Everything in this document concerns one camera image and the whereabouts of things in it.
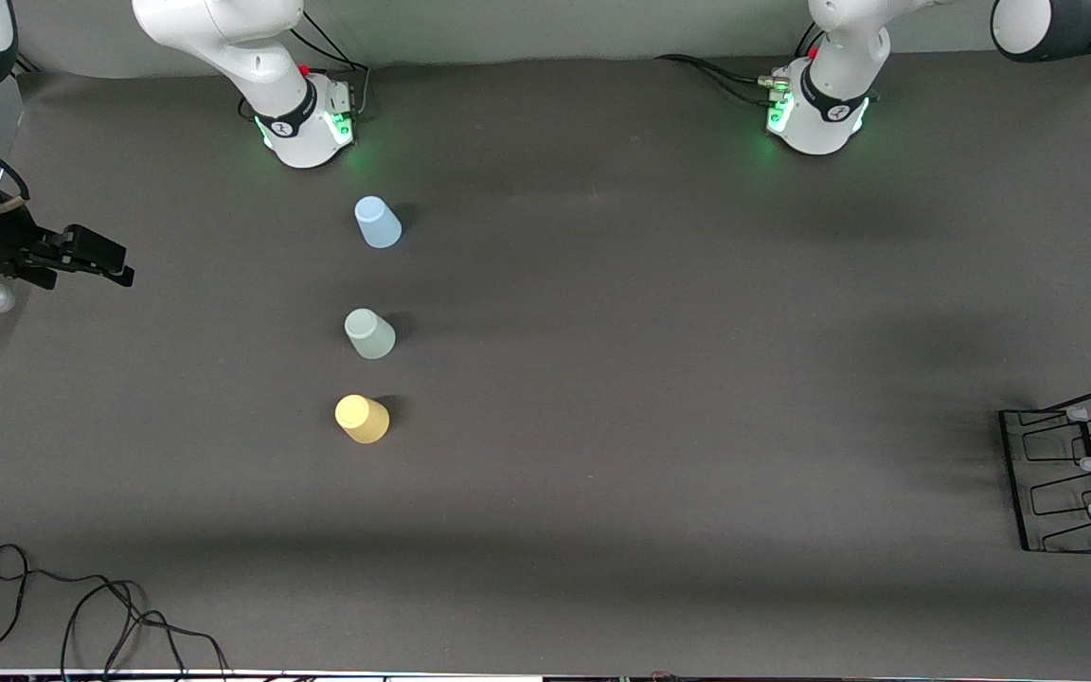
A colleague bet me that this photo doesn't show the pale green plastic cup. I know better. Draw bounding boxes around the pale green plastic cup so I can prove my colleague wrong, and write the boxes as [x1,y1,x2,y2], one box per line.
[344,308,397,361]

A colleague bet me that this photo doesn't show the yellow plastic cup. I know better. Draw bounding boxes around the yellow plastic cup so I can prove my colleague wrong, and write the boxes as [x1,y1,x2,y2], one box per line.
[334,394,391,444]

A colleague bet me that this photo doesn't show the pale blue plastic cup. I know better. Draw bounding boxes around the pale blue plastic cup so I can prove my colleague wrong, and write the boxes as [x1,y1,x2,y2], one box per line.
[354,196,403,250]

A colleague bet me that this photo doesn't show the dark grey table mat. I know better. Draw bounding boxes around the dark grey table mat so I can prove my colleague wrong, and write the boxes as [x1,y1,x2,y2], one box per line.
[0,33,1091,675]

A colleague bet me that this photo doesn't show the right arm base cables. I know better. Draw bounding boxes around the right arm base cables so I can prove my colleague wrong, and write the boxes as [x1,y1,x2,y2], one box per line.
[238,9,372,124]

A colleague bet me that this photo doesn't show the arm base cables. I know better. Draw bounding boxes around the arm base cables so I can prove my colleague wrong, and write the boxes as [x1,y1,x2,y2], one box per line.
[654,53,790,108]
[238,9,372,124]

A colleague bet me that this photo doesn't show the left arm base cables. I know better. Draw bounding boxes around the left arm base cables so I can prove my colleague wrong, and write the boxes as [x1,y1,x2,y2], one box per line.
[654,53,790,108]

